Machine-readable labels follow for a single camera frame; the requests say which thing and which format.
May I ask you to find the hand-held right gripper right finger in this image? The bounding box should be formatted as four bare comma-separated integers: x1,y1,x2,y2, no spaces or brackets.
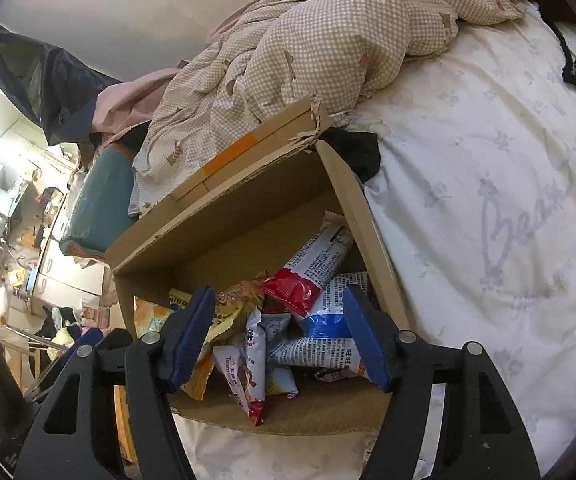
342,284,541,480

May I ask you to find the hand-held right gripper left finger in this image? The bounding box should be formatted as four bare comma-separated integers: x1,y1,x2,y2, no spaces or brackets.
12,286,217,480

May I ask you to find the pile of assorted snacks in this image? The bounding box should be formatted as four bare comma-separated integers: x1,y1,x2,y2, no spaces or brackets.
135,212,373,427

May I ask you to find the cardboard box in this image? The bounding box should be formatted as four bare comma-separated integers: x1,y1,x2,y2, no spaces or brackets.
105,92,411,436

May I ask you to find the wooden board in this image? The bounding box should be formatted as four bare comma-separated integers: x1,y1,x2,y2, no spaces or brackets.
112,385,136,463

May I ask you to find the white cabinet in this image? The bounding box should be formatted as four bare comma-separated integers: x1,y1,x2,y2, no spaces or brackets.
30,237,106,313

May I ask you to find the teal pillow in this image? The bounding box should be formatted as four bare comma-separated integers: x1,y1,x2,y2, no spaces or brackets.
60,142,138,258

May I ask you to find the black cloth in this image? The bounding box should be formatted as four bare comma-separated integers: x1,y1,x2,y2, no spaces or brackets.
320,127,381,183

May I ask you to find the pink blanket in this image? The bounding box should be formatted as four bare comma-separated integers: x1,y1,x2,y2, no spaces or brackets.
90,60,189,143

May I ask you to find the dark blue plastic bag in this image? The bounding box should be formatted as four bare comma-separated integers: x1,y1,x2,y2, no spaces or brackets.
0,22,121,146

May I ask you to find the beige checked duvet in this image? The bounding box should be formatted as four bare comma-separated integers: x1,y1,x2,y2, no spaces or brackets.
130,0,526,216

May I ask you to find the black frayed cord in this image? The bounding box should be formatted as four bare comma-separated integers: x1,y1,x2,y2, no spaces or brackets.
550,17,576,92

